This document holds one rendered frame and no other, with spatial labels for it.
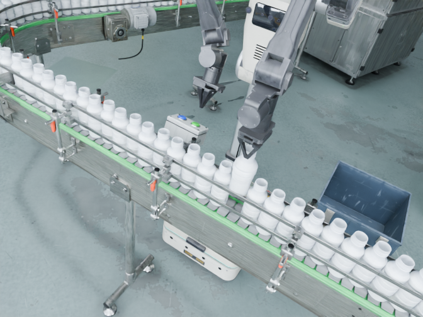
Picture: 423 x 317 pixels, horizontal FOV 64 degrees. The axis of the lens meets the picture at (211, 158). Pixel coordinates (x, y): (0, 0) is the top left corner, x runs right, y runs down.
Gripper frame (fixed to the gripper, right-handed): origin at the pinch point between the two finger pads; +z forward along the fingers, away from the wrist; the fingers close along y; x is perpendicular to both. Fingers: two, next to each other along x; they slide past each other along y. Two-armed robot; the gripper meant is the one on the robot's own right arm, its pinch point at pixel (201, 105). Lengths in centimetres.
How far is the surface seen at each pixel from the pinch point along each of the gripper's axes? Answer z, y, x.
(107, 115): 12.5, -24.6, -18.0
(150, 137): 12.4, -6.1, -17.9
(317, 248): 19, 56, -16
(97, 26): 1, -121, 72
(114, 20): -7, -108, 72
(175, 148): 11.1, 4.8, -19.1
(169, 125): 11.0, -8.3, -3.9
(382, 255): 10, 70, -19
